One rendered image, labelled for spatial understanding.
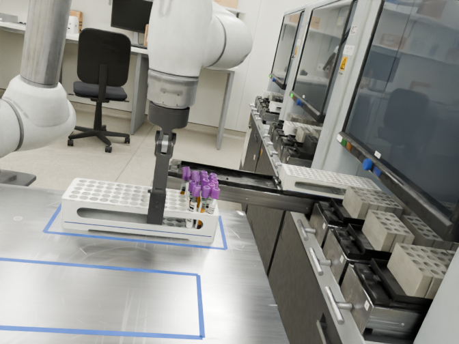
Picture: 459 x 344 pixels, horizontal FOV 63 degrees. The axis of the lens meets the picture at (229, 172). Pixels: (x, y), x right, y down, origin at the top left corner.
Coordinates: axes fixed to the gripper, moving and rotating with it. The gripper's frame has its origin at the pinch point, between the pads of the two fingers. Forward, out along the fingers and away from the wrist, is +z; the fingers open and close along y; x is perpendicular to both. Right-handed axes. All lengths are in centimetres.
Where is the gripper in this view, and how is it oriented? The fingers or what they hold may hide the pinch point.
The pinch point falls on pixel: (157, 201)
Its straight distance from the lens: 77.6
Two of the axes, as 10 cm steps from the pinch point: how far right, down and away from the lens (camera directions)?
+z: -1.8, 9.2, 3.5
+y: 1.2, 3.7, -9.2
